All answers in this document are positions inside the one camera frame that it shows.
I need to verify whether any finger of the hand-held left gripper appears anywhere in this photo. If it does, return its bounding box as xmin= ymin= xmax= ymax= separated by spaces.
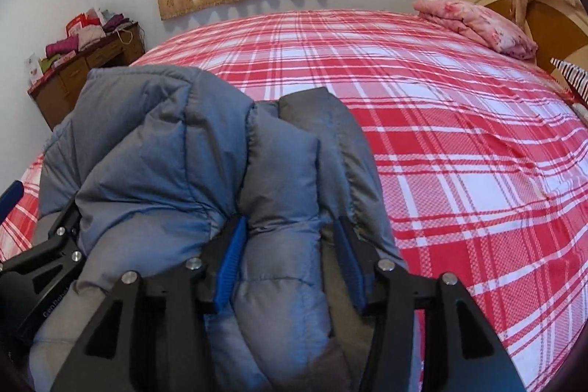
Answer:
xmin=0 ymin=199 xmax=86 ymax=296
xmin=0 ymin=180 xmax=25 ymax=220

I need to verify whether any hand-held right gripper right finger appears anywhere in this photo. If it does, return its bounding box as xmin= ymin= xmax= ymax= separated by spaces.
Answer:
xmin=331 ymin=216 xmax=527 ymax=392

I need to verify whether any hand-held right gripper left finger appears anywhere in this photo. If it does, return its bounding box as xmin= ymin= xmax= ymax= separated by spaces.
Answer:
xmin=48 ymin=215 xmax=249 ymax=392

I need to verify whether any grey puffer jacket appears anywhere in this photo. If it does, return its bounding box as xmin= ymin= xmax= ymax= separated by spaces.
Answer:
xmin=28 ymin=65 xmax=423 ymax=392

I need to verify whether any pile of folded clothes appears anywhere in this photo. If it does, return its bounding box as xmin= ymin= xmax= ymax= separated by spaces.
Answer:
xmin=25 ymin=7 xmax=139 ymax=87

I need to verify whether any wooden cabinet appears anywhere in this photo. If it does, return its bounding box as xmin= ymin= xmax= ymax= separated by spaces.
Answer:
xmin=28 ymin=22 xmax=147 ymax=131

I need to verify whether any red plaid bed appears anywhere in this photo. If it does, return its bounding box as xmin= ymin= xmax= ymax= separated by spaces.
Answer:
xmin=0 ymin=8 xmax=588 ymax=392

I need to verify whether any pink floral folded quilt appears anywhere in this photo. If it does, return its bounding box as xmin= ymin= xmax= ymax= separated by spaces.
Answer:
xmin=412 ymin=0 xmax=538 ymax=61

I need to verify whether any striped pillow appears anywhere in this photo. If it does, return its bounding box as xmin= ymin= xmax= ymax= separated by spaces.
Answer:
xmin=550 ymin=58 xmax=588 ymax=108

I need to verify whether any wooden headboard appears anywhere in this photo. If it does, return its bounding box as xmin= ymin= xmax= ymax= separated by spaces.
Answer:
xmin=459 ymin=0 xmax=588 ymax=76

